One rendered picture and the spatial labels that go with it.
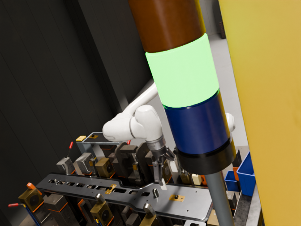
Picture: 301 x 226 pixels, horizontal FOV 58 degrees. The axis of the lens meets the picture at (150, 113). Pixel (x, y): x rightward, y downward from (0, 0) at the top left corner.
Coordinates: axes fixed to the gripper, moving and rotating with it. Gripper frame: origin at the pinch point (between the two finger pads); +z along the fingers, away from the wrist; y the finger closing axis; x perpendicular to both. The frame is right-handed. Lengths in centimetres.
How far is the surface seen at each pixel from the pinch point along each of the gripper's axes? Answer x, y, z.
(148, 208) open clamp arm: -4.0, 18.3, 2.5
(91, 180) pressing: -68, -6, 14
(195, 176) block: 8.5, -10.8, 7.2
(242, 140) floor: -23, -199, 114
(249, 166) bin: 35.6, -18.0, 4.4
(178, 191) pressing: -0.9, -5.1, 13.5
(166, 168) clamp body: -14.6, -19.2, 10.7
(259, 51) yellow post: 62, 53, -74
